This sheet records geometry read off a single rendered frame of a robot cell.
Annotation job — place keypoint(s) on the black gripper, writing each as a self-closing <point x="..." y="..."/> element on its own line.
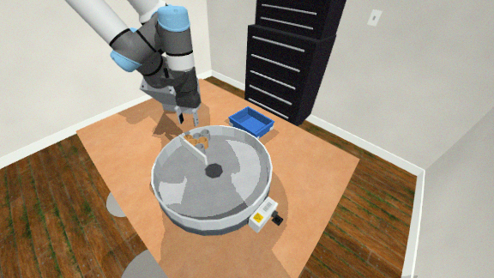
<point x="186" y="90"/>

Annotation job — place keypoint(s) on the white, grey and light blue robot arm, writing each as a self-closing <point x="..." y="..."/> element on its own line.
<point x="132" y="46"/>

